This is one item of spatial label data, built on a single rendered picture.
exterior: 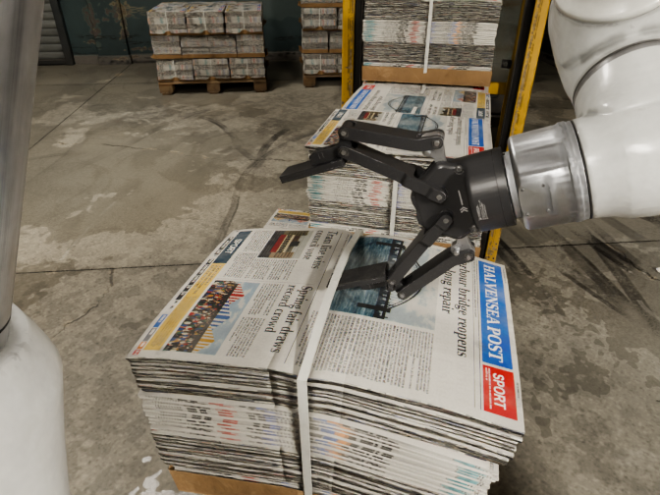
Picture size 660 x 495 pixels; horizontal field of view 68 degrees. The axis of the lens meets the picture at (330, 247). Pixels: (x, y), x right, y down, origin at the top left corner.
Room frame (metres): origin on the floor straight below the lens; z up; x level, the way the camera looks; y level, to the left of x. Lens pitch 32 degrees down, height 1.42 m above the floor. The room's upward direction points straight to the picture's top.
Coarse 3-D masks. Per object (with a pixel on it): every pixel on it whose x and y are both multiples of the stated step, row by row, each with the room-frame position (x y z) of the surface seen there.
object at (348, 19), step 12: (348, 0) 2.09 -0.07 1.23; (360, 0) 2.09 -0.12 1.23; (348, 12) 2.09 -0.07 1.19; (360, 12) 2.09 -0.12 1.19; (348, 24) 2.09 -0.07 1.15; (360, 24) 2.09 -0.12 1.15; (348, 36) 2.09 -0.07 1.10; (360, 36) 2.09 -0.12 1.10; (348, 48) 2.09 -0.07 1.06; (360, 48) 2.09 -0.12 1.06; (348, 60) 2.09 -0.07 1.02; (360, 60) 2.09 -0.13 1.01; (348, 72) 2.09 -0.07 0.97; (360, 72) 2.14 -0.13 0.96; (348, 84) 2.09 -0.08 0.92; (360, 84) 2.12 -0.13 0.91; (348, 96) 2.09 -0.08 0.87
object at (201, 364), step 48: (240, 240) 0.60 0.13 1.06; (288, 240) 0.59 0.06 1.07; (192, 288) 0.49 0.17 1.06; (240, 288) 0.48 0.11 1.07; (288, 288) 0.47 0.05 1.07; (144, 336) 0.40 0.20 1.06; (192, 336) 0.39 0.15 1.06; (240, 336) 0.39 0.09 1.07; (144, 384) 0.37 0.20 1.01; (192, 384) 0.36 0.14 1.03; (240, 384) 0.35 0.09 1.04; (192, 432) 0.36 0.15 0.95; (240, 432) 0.34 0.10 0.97
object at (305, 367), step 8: (360, 232) 0.59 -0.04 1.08; (352, 240) 0.56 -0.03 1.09; (352, 248) 0.52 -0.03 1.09; (344, 256) 0.50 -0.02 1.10; (344, 264) 0.48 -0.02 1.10; (336, 272) 0.47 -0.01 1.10; (336, 280) 0.45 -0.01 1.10; (328, 288) 0.44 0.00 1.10; (336, 288) 0.44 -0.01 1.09; (328, 296) 0.42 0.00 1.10; (328, 304) 0.41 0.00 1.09; (320, 312) 0.40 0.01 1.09; (320, 320) 0.39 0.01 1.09; (320, 328) 0.38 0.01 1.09; (312, 336) 0.37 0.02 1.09; (312, 344) 0.36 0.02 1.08; (312, 352) 0.35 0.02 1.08; (304, 360) 0.34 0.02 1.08; (312, 360) 0.34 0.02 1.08; (304, 368) 0.33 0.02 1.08; (304, 376) 0.32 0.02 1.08
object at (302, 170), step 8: (336, 160) 0.45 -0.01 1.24; (344, 160) 0.45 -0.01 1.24; (288, 168) 0.48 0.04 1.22; (296, 168) 0.47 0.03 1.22; (304, 168) 0.46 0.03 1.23; (312, 168) 0.45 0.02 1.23; (320, 168) 0.45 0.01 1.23; (328, 168) 0.45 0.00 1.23; (336, 168) 0.45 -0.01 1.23; (280, 176) 0.46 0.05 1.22; (288, 176) 0.46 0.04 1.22; (296, 176) 0.46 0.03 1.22; (304, 176) 0.45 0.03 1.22
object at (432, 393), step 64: (384, 256) 0.53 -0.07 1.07; (384, 320) 0.41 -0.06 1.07; (448, 320) 0.42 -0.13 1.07; (512, 320) 0.43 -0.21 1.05; (384, 384) 0.32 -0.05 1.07; (448, 384) 0.32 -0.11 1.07; (512, 384) 0.33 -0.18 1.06; (384, 448) 0.31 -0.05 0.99; (448, 448) 0.30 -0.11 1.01; (512, 448) 0.28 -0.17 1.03
